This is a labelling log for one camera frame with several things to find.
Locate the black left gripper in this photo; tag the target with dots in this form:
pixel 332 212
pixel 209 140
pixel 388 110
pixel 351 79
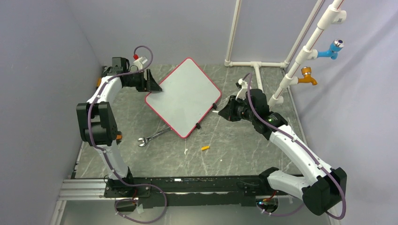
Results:
pixel 150 85

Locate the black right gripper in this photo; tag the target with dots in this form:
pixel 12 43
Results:
pixel 228 112

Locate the pink framed whiteboard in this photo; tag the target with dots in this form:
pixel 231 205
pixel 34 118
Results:
pixel 187 96

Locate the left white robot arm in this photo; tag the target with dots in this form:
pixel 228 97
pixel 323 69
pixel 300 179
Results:
pixel 97 124

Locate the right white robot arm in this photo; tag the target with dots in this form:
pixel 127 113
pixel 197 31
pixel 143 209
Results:
pixel 321 187

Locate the silver wrench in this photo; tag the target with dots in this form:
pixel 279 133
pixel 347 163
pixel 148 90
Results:
pixel 143 141

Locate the orange tap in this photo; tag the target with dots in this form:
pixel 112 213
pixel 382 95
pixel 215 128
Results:
pixel 307 76

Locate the blue tap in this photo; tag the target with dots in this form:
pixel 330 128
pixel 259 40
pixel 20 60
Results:
pixel 336 46

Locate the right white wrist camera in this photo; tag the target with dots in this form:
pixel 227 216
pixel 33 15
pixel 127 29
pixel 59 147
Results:
pixel 242 86

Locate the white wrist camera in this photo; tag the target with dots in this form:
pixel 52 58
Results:
pixel 139 62
pixel 242 86

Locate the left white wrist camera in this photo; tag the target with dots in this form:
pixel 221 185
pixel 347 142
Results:
pixel 139 62

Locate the orange black tool at wall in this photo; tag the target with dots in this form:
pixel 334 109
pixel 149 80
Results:
pixel 98 83

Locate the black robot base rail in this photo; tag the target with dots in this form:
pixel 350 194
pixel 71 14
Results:
pixel 244 190

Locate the aluminium frame rail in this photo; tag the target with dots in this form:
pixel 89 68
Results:
pixel 77 190

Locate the white pvc pipe frame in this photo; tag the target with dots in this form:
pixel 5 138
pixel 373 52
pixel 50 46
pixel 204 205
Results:
pixel 278 33

